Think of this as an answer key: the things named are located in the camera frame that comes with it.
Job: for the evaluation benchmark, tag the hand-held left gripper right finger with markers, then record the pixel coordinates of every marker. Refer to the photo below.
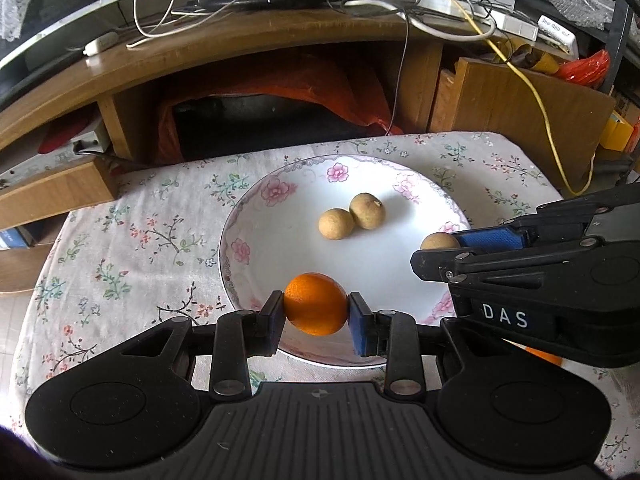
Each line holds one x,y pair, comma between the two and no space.
361,325

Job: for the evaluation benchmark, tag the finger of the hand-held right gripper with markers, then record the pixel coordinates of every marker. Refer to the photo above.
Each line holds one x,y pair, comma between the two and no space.
500,260
492,237

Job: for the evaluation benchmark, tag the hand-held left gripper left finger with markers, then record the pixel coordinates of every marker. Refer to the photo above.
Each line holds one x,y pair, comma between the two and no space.
276,322

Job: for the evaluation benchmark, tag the small orange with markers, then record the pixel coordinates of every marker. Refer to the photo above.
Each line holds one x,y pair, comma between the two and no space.
316,305
545,356

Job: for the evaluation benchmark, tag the brown longan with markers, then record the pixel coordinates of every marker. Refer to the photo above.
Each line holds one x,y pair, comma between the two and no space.
437,241
336,224
367,211

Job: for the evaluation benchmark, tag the white floral rim plate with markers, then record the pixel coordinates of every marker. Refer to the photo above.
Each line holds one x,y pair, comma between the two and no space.
300,240

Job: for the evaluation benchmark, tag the brown wooden board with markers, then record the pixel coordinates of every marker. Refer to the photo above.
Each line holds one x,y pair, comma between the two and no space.
525,110

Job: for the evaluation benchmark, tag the floral tablecloth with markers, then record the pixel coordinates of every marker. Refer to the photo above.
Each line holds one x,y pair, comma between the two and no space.
150,240

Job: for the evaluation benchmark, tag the small yellow box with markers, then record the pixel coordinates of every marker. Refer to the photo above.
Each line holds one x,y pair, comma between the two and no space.
617,132

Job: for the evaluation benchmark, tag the red plastic bag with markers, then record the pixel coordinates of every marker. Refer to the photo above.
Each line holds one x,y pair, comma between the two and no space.
585,67

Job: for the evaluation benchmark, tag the white power strip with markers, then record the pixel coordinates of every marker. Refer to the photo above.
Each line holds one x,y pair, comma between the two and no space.
515,25

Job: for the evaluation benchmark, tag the white labelled box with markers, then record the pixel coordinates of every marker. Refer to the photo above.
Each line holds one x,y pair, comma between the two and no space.
557,30

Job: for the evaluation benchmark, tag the orange plastic bag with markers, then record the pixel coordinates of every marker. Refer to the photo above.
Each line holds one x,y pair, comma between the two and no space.
320,75

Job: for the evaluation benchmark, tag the grey power strip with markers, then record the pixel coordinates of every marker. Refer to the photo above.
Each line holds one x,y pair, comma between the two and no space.
90,140

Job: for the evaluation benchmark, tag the black metal rack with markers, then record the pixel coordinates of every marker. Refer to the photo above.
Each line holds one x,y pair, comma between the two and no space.
620,10

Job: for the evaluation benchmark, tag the blue box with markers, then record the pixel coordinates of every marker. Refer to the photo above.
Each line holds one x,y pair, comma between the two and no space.
12,238

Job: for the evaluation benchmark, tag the wooden desk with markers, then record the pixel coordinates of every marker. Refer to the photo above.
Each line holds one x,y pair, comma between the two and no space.
250,45

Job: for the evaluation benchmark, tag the red cloth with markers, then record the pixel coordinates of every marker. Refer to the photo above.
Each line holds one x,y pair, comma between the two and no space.
60,137

